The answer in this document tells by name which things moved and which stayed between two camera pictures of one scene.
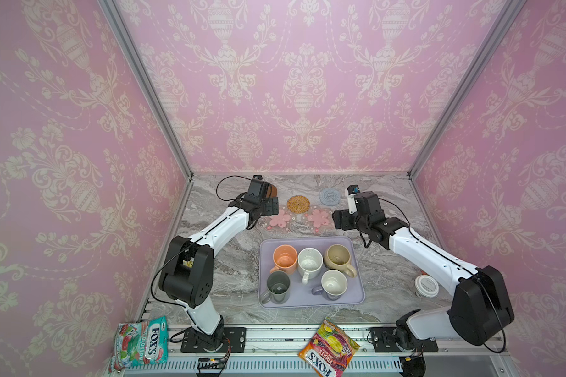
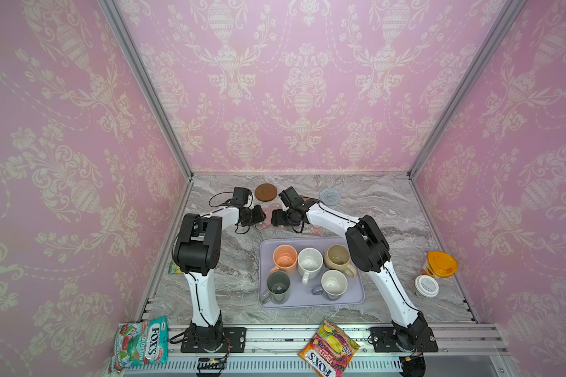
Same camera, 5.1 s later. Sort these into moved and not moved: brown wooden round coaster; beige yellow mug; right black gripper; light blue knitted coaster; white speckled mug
Moved: right black gripper
Not moved: beige yellow mug; white speckled mug; brown wooden round coaster; light blue knitted coaster
